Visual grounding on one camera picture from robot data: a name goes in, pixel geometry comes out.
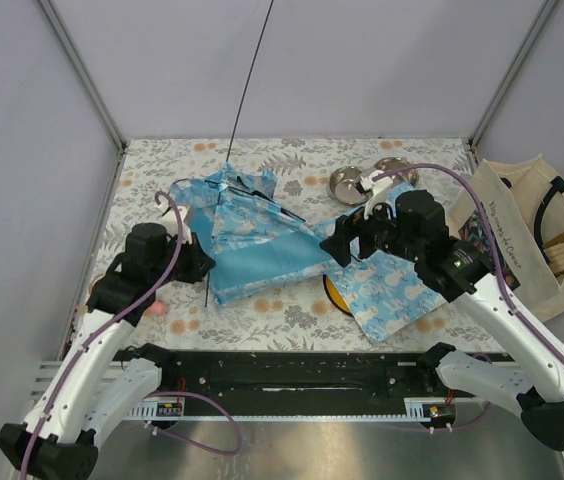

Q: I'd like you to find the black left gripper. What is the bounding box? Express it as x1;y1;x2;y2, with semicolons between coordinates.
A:
151;229;216;287

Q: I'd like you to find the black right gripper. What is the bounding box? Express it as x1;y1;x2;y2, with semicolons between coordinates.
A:
319;190;423;267

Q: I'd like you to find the blue snowman pet tent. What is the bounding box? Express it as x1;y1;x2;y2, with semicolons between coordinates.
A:
190;163;341;305

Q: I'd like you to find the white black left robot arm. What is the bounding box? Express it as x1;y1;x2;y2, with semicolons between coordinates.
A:
0;223;215;479

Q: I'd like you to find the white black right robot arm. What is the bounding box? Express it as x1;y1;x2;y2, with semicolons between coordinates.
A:
320;190;564;451

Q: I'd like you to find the left steel pet bowl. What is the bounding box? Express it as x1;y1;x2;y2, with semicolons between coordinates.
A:
328;166;371;206

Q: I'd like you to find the steel pet bowl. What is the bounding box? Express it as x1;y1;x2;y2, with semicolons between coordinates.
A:
374;157;419;187
328;166;371;206

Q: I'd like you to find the pink pet toy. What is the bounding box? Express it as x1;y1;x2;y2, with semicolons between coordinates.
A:
145;301;169;316

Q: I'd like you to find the right steel pet bowl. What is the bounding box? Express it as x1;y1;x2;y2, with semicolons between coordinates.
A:
374;157;419;187

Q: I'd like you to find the blue snowman tent mat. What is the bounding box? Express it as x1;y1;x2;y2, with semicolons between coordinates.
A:
334;182;451;345

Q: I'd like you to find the floral white tablecloth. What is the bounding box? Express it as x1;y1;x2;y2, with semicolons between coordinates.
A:
80;138;498;353

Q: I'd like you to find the beige canvas tote bag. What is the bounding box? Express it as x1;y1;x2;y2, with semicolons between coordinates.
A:
470;155;564;321

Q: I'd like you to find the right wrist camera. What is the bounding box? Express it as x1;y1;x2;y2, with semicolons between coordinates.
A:
355;170;394;219

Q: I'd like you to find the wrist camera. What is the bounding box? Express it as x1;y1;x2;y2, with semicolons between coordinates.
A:
160;205;193;244
355;170;394;219

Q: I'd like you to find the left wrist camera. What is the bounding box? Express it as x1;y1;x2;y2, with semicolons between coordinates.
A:
160;205;193;244

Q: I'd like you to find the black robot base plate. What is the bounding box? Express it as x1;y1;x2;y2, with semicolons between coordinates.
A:
114;349;478;431

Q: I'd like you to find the white slotted cable duct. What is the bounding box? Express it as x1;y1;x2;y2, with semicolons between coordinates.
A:
126;396;431;423

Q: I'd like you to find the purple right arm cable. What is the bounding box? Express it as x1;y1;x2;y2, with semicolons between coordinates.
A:
376;163;564;446

